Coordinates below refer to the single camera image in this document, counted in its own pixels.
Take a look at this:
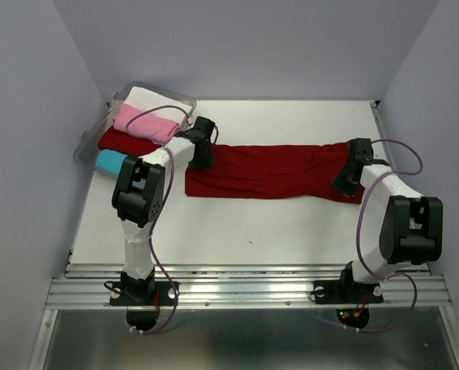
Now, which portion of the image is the clear plastic storage bin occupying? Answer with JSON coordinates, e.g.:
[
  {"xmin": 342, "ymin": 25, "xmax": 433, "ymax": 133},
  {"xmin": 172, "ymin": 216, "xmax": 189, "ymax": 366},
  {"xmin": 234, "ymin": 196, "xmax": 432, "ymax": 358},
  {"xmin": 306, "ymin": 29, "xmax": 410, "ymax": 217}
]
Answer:
[{"xmin": 73, "ymin": 82, "xmax": 197, "ymax": 170}]

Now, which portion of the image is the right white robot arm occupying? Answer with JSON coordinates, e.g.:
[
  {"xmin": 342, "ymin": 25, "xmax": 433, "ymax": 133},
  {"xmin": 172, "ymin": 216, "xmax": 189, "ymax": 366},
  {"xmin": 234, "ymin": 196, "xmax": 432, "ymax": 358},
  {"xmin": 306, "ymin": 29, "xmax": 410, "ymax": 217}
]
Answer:
[{"xmin": 324, "ymin": 138, "xmax": 444, "ymax": 303}]

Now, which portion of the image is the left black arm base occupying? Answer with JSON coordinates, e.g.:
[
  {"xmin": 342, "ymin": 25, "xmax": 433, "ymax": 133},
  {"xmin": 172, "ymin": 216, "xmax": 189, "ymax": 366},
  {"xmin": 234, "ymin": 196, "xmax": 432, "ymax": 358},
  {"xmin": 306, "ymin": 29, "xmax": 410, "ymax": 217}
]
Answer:
[{"xmin": 103, "ymin": 270, "xmax": 179, "ymax": 307}]

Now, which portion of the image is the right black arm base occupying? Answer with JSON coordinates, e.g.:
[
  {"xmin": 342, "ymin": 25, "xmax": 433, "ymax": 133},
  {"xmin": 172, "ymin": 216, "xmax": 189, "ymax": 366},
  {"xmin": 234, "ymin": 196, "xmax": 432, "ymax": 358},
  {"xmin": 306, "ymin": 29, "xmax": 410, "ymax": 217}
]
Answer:
[{"xmin": 309, "ymin": 262, "xmax": 384, "ymax": 304}]

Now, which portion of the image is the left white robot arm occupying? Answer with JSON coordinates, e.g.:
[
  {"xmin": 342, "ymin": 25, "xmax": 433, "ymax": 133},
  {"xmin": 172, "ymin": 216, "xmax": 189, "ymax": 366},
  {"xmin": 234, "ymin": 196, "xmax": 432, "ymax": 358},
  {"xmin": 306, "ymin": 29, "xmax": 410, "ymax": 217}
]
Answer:
[{"xmin": 105, "ymin": 116, "xmax": 219, "ymax": 307}]

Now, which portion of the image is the rolled pink t shirt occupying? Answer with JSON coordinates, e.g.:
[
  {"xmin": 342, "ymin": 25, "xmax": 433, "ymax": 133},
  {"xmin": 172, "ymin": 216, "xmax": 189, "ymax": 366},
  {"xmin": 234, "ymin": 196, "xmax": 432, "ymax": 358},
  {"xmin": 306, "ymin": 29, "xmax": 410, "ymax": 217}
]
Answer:
[{"xmin": 113, "ymin": 104, "xmax": 179, "ymax": 144}]

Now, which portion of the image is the rolled white t shirt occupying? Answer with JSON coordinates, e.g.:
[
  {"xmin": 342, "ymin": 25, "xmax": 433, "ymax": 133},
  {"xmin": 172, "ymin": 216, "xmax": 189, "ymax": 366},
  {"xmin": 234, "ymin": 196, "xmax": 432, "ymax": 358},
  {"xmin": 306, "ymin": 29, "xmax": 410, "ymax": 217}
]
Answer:
[{"xmin": 124, "ymin": 86, "xmax": 193, "ymax": 124}]

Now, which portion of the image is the rolled dark red t shirt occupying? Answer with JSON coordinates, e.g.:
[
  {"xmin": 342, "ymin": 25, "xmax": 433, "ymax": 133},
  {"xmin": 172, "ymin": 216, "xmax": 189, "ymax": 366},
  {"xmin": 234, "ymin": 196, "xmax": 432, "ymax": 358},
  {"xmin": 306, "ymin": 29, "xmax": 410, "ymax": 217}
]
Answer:
[{"xmin": 98, "ymin": 126, "xmax": 160, "ymax": 156}]

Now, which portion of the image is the rolled cyan t shirt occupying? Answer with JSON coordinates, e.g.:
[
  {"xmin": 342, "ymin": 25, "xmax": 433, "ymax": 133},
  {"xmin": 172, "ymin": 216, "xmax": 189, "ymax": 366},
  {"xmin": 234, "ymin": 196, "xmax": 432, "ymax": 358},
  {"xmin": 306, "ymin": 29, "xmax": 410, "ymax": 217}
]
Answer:
[{"xmin": 95, "ymin": 150, "xmax": 127, "ymax": 177}]

